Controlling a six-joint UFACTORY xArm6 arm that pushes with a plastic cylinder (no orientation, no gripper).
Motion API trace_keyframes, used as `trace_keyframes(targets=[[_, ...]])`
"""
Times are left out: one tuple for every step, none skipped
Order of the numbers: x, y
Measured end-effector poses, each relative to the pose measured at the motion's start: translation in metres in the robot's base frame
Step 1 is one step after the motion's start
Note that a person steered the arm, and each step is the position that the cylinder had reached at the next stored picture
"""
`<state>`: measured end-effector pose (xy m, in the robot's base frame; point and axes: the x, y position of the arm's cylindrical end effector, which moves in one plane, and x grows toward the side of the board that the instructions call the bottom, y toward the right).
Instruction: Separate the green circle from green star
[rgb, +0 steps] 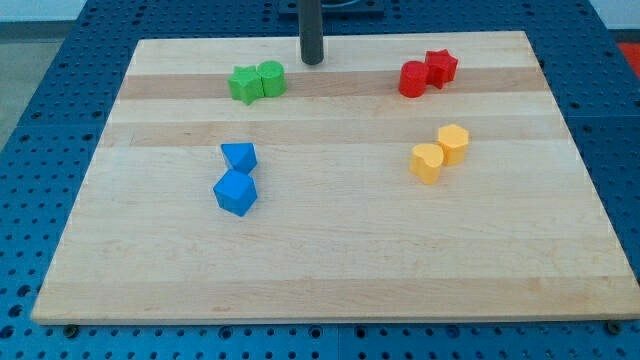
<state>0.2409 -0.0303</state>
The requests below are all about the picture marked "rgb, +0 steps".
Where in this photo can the green star block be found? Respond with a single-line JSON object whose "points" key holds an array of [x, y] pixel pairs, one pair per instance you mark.
{"points": [[245, 84]]}

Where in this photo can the red star block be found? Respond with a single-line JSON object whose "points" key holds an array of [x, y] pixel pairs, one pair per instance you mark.
{"points": [[442, 67]]}

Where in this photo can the blue triangle block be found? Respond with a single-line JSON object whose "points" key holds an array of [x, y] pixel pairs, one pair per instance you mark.
{"points": [[239, 156]]}

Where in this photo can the blue cube block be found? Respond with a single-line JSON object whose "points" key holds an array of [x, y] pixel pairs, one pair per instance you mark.
{"points": [[235, 192]]}

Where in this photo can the yellow heart block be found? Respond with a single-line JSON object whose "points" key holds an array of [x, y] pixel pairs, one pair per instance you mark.
{"points": [[426, 162]]}

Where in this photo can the light wooden board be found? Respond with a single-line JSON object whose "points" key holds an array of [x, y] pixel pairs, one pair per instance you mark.
{"points": [[341, 230]]}

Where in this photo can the green cylinder block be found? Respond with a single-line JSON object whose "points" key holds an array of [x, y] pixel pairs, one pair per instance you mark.
{"points": [[272, 75]]}

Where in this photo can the red cylinder block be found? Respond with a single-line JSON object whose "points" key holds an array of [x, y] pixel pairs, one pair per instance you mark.
{"points": [[413, 76]]}

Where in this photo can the yellow hexagon block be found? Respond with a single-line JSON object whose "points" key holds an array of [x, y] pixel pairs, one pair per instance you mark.
{"points": [[454, 141]]}

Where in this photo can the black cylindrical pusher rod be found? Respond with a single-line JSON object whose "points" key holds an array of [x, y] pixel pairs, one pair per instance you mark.
{"points": [[310, 31]]}

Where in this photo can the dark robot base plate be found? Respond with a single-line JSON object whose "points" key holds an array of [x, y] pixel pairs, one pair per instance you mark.
{"points": [[289, 8]]}

